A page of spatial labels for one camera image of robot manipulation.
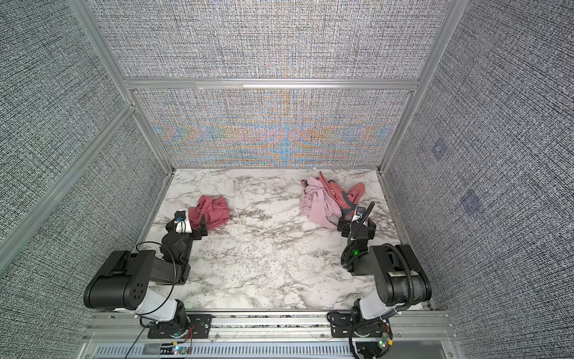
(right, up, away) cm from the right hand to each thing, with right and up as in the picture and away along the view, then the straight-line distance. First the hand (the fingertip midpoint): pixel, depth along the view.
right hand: (358, 216), depth 92 cm
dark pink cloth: (-61, +2, +5) cm, 61 cm away
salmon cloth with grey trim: (-5, +6, 0) cm, 8 cm away
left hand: (-68, 0, -3) cm, 68 cm away
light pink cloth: (-16, +3, +6) cm, 17 cm away
